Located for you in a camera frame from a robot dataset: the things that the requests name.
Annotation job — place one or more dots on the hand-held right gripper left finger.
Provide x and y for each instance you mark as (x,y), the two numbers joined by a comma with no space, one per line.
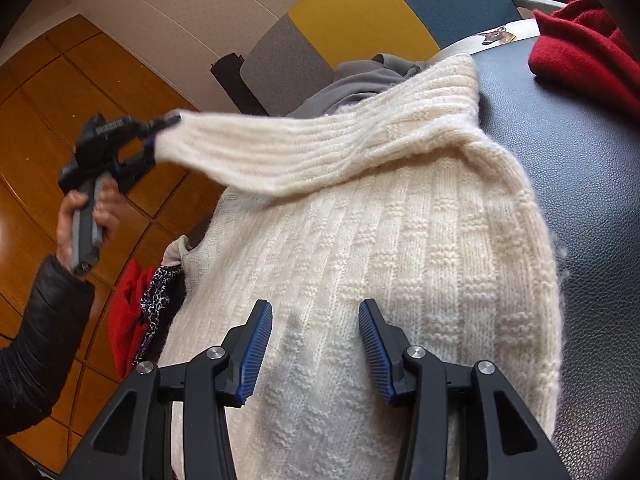
(255,355)

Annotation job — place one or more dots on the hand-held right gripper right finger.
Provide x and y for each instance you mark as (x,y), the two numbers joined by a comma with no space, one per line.
(377,355)

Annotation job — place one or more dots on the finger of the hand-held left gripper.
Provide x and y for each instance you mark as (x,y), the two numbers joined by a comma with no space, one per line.
(135,165)
(165,121)

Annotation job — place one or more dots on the white knit sweater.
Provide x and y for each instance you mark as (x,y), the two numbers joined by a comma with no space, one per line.
(375,260)

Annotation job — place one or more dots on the red sweater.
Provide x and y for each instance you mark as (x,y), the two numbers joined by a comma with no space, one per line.
(580,50)

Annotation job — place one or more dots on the person's left forearm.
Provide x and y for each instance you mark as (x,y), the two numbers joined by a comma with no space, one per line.
(40,340)

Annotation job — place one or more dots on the person's left hand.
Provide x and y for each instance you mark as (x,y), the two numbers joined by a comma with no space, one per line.
(62,230)

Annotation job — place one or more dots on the beige cloth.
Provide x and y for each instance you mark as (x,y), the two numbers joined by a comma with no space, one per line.
(175,252)

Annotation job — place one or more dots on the red cloth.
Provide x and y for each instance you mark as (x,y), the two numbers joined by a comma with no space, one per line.
(125,320)

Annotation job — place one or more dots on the grey garment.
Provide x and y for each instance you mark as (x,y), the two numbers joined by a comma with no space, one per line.
(360,85)

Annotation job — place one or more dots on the blue yellow grey armchair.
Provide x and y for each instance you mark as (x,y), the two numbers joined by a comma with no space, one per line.
(360,15)

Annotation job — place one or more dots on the white printed cushion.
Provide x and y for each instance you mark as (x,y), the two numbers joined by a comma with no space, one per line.
(500,37)

